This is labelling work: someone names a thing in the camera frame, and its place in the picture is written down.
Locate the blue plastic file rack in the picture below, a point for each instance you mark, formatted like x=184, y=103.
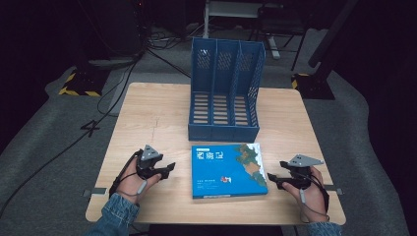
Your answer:
x=224, y=131

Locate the dark equipment cabinet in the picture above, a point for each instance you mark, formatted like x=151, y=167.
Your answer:
x=114, y=29

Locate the blue book with map cover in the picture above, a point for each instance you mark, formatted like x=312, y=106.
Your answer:
x=216, y=173

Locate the black stand base hazard tape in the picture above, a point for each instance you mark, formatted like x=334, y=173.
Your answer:
x=313, y=87
x=83, y=85

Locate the person's right hand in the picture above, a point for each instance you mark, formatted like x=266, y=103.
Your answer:
x=313, y=201

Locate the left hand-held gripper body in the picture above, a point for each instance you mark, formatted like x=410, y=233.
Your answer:
x=148, y=164

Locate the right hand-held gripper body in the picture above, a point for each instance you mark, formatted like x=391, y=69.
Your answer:
x=300, y=175

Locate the person's left hand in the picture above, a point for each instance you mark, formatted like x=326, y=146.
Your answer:
x=131, y=183

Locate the white metal stand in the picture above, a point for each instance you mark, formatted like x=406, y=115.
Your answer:
x=229, y=10

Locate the black metal frame stand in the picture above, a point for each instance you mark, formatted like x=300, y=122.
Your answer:
x=285, y=26

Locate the grey metal table bracket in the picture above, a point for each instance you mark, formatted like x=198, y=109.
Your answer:
x=95, y=191
x=334, y=189

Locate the black slanted stand post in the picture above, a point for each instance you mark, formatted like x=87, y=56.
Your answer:
x=331, y=32

